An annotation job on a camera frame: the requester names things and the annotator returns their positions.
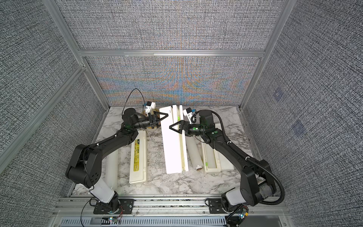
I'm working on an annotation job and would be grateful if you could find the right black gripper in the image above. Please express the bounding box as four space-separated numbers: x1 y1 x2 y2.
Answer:
171 122 208 137

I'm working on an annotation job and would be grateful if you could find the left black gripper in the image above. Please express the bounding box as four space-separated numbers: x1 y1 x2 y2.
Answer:
132 112 168 131

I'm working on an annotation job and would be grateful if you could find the white wrap dispenser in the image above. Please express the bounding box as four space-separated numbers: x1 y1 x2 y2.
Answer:
160 105 189 174
129 131 147 184
201 141 234 174

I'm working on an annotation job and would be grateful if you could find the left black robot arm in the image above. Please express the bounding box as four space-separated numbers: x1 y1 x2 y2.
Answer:
65 108 169 214

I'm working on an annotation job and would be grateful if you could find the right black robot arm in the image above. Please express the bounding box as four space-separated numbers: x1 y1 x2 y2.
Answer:
169 110 285 212

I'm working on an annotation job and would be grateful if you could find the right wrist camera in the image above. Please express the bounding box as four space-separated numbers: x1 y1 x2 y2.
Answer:
183 107 196 118

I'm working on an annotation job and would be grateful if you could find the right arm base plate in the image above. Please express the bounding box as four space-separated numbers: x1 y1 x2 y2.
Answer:
205 198 246 214

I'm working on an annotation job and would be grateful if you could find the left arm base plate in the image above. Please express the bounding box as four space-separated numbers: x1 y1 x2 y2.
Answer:
93 199 134 215

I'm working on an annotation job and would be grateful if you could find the aluminium front rail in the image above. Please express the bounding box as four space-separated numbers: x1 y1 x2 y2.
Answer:
48 194 294 227

